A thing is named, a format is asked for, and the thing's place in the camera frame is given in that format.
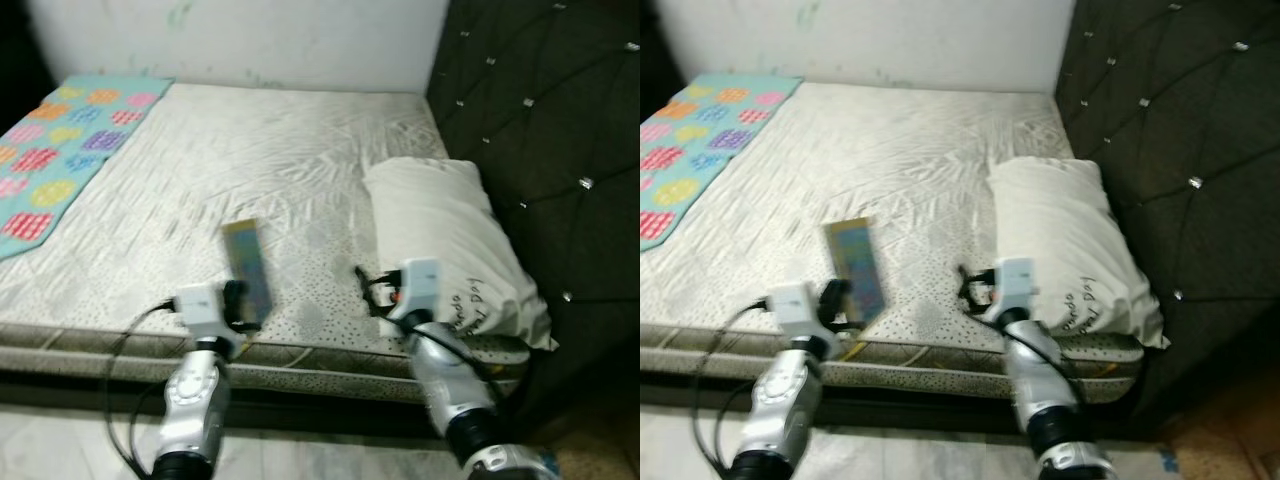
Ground orange blue children's book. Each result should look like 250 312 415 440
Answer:
222 218 275 326
823 216 889 329

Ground white printed pillow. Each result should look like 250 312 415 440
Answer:
362 157 558 351
987 157 1169 349

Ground grey patterned mattress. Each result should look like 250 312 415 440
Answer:
640 82 1146 406
0 82 531 406

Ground teal heart patterned blanket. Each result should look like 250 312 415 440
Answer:
640 75 804 241
0 75 173 261

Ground dark tufted headboard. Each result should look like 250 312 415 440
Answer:
1053 0 1280 431
425 0 641 431

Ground brown speckled floor mat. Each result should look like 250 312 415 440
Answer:
1160 400 1280 480
530 400 641 480

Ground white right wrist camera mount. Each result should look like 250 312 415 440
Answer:
388 258 441 323
993 257 1041 323

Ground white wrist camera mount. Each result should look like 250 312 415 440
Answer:
765 282 823 346
175 283 229 346
388 258 441 323
993 257 1041 323

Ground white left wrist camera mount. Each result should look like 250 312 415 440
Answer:
765 282 823 346
175 283 229 346

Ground dark bed frame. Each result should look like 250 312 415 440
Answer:
640 375 1151 441
0 375 531 441

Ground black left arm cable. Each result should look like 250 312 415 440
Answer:
712 300 771 473
128 385 166 473
105 303 181 473

